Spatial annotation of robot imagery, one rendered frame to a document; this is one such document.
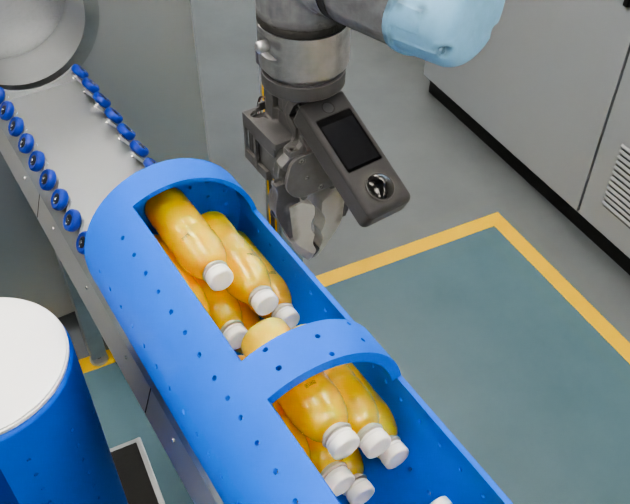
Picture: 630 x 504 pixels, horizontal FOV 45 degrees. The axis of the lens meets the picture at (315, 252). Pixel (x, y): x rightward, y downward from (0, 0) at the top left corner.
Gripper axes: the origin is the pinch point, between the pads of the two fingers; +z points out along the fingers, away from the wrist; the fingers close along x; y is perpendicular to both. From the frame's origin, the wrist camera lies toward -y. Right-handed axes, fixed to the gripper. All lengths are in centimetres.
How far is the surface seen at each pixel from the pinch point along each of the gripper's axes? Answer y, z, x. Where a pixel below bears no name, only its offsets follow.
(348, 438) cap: -7.0, 25.2, -0.5
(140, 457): 69, 128, 11
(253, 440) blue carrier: -2.3, 23.3, 9.6
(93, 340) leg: 116, 131, 7
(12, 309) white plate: 49, 40, 27
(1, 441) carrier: 27, 41, 35
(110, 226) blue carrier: 41.4, 24.0, 9.9
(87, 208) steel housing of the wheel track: 79, 51, 5
